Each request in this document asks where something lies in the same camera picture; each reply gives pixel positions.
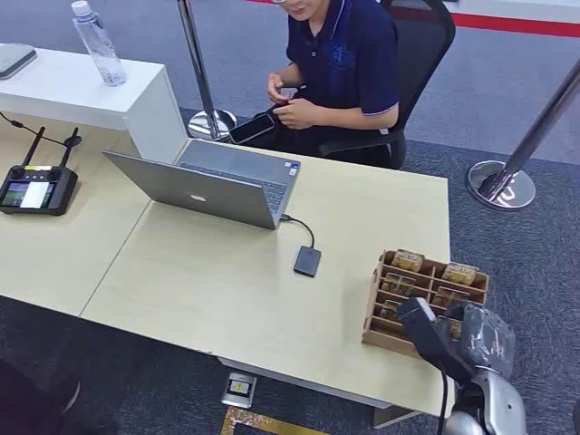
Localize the person's left hand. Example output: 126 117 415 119
273 97 318 131

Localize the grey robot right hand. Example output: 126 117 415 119
434 302 517 381

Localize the person's right hand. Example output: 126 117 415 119
266 72 297 104

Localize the wooden card holder tray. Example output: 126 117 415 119
361 248 490 360

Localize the person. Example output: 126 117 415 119
266 0 400 164

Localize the black smartphone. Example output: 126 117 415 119
229 112 275 146

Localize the grey laptop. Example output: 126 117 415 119
103 139 302 232

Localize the desk leg panel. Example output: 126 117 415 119
373 405 421 430

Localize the black external drive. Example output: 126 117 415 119
293 245 322 278

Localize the black office chair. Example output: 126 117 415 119
317 0 457 170

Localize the clear plastic water bottle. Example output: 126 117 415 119
70 0 128 88

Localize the white cabinet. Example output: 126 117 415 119
0 46 189 164

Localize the metal floor socket box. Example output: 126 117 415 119
221 372 258 410

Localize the black remote controller with screen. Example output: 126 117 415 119
0 126 79 218

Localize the flat grey device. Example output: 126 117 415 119
0 43 38 81

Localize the dark object on floor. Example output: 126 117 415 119
0 358 118 435

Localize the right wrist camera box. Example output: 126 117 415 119
395 296 474 387

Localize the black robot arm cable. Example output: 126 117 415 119
436 360 450 435

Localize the chrome stanchion post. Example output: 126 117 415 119
466 58 580 212
176 0 238 143

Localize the black laptop cable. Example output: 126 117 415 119
279 213 316 249

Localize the thin black cable with puck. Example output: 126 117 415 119
0 111 84 149

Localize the gold floor tape frame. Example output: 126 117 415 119
219 406 330 435

